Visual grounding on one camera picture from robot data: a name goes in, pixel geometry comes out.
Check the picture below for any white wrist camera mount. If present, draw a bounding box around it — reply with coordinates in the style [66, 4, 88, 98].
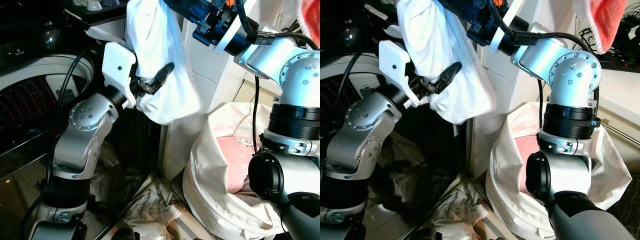
[489, 0, 528, 55]
[101, 42, 137, 109]
[378, 39, 418, 109]

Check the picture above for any white cabinet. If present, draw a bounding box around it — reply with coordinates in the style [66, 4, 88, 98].
[467, 0, 558, 178]
[159, 0, 266, 182]

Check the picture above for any grey top-load washing machine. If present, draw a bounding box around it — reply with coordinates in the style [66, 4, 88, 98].
[0, 0, 98, 156]

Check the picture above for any red towel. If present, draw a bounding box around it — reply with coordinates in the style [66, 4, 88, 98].
[574, 0, 629, 55]
[295, 0, 321, 49]

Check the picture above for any crumpled white cloth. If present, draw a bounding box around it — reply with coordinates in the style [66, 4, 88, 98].
[432, 192, 482, 238]
[124, 190, 182, 238]

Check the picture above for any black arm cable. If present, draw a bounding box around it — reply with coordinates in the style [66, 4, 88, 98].
[492, 0, 598, 151]
[52, 48, 103, 126]
[332, 52, 362, 121]
[234, 0, 320, 155]

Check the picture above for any white garment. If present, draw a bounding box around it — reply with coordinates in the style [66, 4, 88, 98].
[125, 0, 202, 126]
[397, 0, 497, 126]

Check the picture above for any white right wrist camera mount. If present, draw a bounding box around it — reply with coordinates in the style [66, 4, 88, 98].
[489, 0, 528, 55]

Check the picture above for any white fabric laundry bag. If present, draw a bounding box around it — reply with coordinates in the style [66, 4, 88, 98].
[485, 101, 634, 240]
[182, 102, 283, 240]

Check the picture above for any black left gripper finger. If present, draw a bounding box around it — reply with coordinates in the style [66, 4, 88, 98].
[149, 62, 176, 94]
[433, 61, 463, 94]

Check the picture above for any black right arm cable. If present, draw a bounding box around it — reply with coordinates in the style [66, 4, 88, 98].
[492, 0, 598, 151]
[234, 0, 320, 155]

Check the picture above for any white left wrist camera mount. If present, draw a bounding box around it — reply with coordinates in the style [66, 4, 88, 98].
[101, 42, 137, 109]
[378, 39, 418, 109]

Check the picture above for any pink garment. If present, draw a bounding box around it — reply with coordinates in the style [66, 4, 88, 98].
[514, 135, 545, 194]
[216, 135, 257, 194]

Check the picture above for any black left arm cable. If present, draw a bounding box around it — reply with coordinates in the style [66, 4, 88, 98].
[332, 52, 362, 121]
[52, 48, 103, 126]

